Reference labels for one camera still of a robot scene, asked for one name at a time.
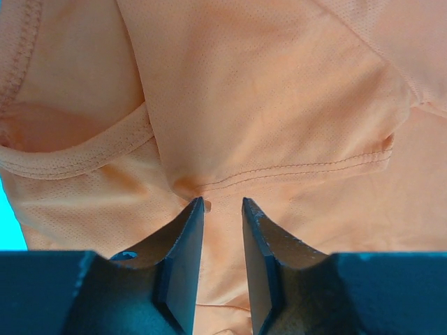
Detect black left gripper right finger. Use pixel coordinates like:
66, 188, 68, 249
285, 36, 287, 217
242, 198, 328, 334

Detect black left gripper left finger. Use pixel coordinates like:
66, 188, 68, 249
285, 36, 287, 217
110, 197, 205, 334

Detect orange t shirt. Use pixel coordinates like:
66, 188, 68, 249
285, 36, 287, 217
1, 1, 446, 334

